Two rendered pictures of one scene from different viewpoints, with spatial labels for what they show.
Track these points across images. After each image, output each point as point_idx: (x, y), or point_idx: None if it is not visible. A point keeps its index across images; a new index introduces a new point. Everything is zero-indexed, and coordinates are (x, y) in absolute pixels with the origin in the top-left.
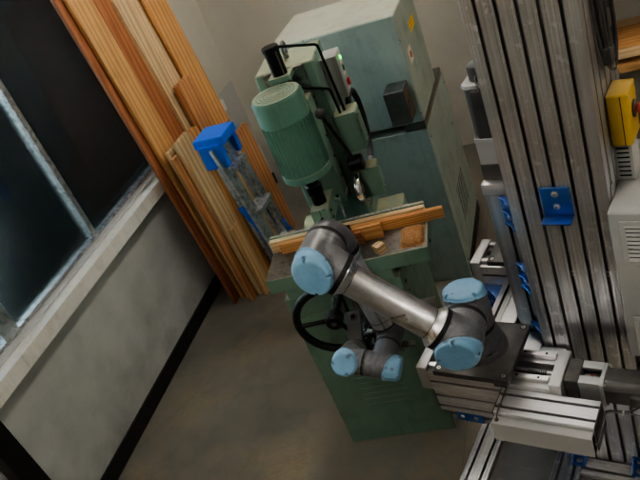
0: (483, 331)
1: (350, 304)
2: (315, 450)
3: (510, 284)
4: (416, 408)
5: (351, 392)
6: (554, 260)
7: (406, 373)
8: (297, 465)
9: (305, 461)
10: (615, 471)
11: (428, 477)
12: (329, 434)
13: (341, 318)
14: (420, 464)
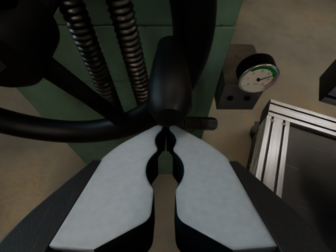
0: None
1: (99, 16)
2: (55, 177)
3: None
4: (163, 162)
5: (94, 146)
6: None
7: (166, 138)
8: (34, 191)
9: (42, 188)
10: None
11: (164, 229)
12: (71, 161)
13: (30, 37)
14: (157, 211)
